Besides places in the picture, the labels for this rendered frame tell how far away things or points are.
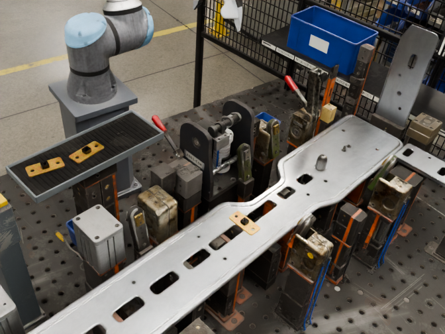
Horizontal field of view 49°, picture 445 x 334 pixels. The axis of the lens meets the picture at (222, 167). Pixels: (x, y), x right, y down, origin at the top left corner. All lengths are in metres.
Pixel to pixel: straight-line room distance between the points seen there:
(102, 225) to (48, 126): 2.24
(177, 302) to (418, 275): 0.88
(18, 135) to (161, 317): 2.35
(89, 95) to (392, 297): 1.10
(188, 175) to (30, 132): 2.12
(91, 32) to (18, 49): 2.85
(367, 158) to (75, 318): 0.97
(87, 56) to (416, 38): 0.99
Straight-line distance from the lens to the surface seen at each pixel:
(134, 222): 1.17
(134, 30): 1.51
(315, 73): 1.52
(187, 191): 1.30
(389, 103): 1.77
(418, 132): 1.72
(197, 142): 1.29
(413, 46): 1.67
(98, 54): 1.46
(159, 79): 3.74
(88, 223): 1.14
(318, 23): 2.14
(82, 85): 1.51
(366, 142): 1.66
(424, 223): 1.90
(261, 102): 2.28
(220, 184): 1.44
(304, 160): 1.52
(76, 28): 1.45
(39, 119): 3.41
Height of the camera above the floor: 1.95
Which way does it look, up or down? 41 degrees down
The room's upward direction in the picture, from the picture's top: 6 degrees clockwise
